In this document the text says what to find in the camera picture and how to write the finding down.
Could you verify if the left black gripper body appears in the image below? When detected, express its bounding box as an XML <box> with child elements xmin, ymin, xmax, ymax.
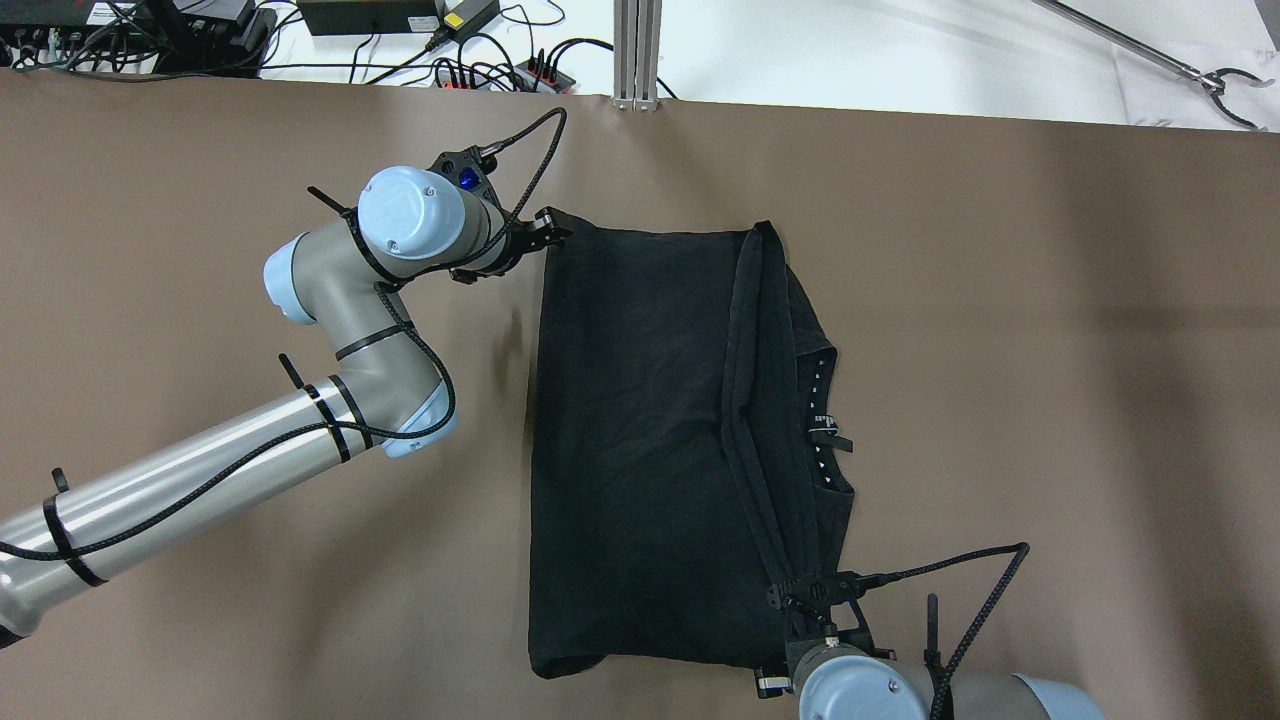
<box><xmin>451</xmin><ymin>220</ymin><xmax>538</xmax><ymax>284</ymax></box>

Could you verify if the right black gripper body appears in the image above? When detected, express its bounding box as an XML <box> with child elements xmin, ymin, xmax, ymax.
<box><xmin>786</xmin><ymin>632</ymin><xmax>897</xmax><ymax>691</ymax></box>

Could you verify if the black graphic t-shirt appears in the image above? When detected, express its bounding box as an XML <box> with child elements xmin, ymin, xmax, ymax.
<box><xmin>529</xmin><ymin>222</ymin><xmax>855</xmax><ymax>679</ymax></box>

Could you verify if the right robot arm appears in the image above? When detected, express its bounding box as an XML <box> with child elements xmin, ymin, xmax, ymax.
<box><xmin>754</xmin><ymin>638</ymin><xmax>1103</xmax><ymax>719</ymax></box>

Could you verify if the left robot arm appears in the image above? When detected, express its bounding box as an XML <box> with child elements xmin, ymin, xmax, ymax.
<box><xmin>3</xmin><ymin>164</ymin><xmax>571</xmax><ymax>646</ymax></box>

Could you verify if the red power strip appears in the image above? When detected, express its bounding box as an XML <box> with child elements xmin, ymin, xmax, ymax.
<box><xmin>425</xmin><ymin>59</ymin><xmax>579</xmax><ymax>94</ymax></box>

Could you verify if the black power adapter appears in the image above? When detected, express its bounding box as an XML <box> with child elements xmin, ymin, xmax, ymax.
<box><xmin>424</xmin><ymin>0</ymin><xmax>500</xmax><ymax>53</ymax></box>

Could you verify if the green-tipped reacher grabber tool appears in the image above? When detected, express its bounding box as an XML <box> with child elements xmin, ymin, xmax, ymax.
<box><xmin>1033</xmin><ymin>1</ymin><xmax>1275</xmax><ymax>132</ymax></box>

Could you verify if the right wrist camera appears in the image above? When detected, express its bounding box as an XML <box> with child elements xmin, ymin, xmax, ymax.
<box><xmin>765</xmin><ymin>571</ymin><xmax>872</xmax><ymax>635</ymax></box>

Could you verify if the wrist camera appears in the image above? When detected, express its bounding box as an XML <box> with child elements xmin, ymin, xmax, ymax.
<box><xmin>765</xmin><ymin>571</ymin><xmax>872</xmax><ymax>635</ymax></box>
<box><xmin>428</xmin><ymin>147</ymin><xmax>500</xmax><ymax>208</ymax></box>

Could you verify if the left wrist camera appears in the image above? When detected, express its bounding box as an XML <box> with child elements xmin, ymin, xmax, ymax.
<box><xmin>428</xmin><ymin>147</ymin><xmax>500</xmax><ymax>208</ymax></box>

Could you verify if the aluminium frame post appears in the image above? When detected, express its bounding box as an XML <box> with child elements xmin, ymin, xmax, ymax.
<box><xmin>612</xmin><ymin>0</ymin><xmax>662</xmax><ymax>111</ymax></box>

